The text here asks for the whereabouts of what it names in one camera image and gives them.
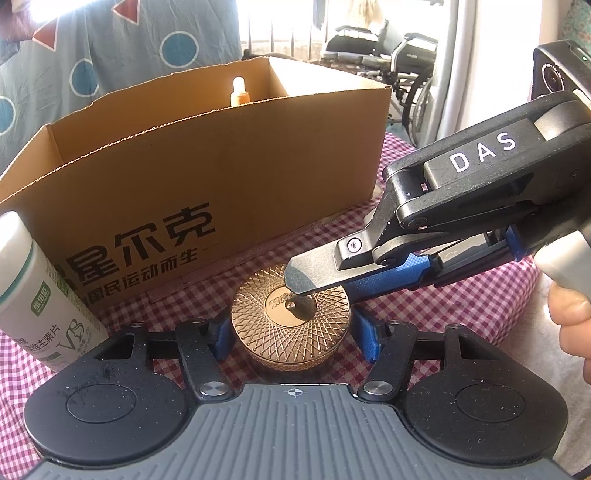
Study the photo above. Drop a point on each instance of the white supplement bottle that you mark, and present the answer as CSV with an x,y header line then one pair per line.
x,y
39,310

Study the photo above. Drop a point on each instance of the gold lidded round jar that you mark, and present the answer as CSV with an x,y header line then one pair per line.
x,y
284,331

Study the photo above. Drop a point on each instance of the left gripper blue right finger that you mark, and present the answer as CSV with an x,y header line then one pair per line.
x,y
389,347

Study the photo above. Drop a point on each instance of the person right hand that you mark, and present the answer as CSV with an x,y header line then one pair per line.
x,y
571,311

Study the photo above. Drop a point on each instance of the brown cardboard box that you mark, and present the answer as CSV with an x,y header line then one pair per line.
x,y
169,165

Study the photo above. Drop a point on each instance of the black wheelchair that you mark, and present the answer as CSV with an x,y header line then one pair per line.
x,y
405,63

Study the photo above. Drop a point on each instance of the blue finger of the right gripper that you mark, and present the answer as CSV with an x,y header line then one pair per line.
x,y
406,276
337,263

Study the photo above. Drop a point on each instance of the blue patterned bedsheet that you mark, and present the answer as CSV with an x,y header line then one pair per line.
x,y
57,59

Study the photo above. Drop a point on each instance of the black speaker box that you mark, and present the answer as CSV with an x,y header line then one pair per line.
x,y
561,65

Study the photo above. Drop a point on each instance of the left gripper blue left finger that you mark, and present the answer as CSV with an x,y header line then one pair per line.
x,y
202,376

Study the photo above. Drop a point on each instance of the green dropper bottle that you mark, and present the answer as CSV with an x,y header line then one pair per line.
x,y
239,95

